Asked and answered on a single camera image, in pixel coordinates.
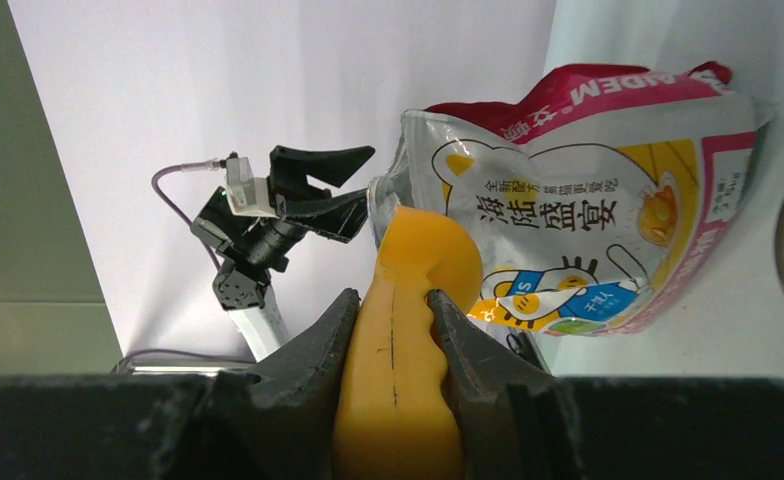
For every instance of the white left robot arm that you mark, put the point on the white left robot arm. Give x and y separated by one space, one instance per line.
253 222

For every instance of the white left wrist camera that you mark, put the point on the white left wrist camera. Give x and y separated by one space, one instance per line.
244 190

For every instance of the yellow plastic scoop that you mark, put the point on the yellow plastic scoop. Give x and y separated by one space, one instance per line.
392 421

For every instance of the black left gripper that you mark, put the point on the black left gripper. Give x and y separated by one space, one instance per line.
290 195

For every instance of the pet food bag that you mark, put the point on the pet food bag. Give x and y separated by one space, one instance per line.
593 201

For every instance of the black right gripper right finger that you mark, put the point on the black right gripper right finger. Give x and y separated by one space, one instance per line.
519 422

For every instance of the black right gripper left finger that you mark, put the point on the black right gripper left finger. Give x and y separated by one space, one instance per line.
269 420

